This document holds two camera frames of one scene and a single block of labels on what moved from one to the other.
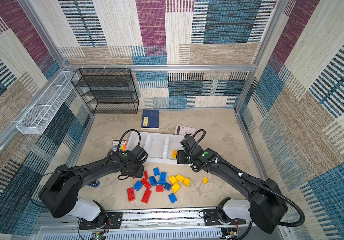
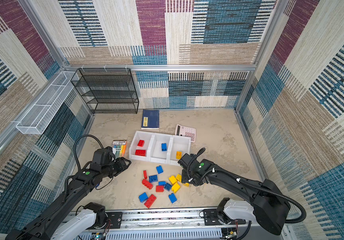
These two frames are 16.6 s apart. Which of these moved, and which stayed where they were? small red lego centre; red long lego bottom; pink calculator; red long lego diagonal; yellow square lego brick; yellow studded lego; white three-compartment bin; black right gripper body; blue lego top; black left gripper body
Moved: yellow square lego brick; blue lego top; black right gripper body; red long lego bottom; black left gripper body
Stayed: small red lego centre; red long lego diagonal; white three-compartment bin; pink calculator; yellow studded lego
